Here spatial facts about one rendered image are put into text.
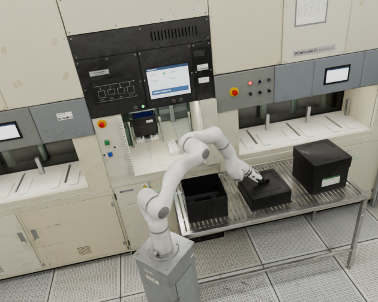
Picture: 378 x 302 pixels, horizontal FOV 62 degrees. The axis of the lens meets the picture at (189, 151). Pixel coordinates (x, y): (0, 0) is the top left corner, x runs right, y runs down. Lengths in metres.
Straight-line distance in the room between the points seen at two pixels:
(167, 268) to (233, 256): 1.11
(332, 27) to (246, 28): 0.62
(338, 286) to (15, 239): 2.58
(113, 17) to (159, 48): 0.33
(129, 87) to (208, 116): 0.59
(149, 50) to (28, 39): 0.71
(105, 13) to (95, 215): 1.55
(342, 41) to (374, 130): 0.90
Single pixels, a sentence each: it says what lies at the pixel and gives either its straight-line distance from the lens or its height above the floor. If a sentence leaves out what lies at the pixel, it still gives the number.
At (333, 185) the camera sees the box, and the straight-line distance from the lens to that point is 2.47.
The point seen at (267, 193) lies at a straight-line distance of 2.23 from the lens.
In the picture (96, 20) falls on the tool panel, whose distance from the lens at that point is 2.12.
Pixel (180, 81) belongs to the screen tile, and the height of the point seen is 1.56.
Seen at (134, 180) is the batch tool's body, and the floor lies 0.83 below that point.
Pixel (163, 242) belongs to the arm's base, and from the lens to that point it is 1.94.
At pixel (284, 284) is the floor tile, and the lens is 2.82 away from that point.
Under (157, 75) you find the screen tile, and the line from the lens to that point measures 2.19.
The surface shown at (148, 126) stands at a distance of 2.89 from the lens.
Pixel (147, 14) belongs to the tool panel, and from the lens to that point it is 2.11.
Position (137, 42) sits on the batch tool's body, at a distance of 2.13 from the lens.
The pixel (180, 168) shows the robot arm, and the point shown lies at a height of 1.29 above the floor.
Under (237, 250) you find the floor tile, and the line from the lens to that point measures 3.01.
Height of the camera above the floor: 2.27
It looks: 31 degrees down
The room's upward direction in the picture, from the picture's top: 7 degrees counter-clockwise
